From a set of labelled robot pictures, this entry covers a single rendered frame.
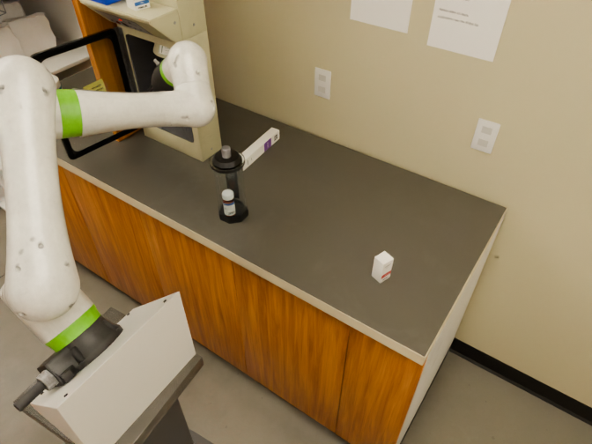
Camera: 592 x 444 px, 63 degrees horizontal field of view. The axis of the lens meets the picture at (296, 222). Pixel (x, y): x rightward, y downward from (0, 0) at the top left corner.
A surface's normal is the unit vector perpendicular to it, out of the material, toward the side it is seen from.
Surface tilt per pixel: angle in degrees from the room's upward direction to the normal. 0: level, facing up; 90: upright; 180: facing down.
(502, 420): 0
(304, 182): 0
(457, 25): 90
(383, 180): 0
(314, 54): 90
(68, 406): 90
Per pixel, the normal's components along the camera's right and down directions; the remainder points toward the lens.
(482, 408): 0.00, -0.72
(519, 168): -0.57, 0.57
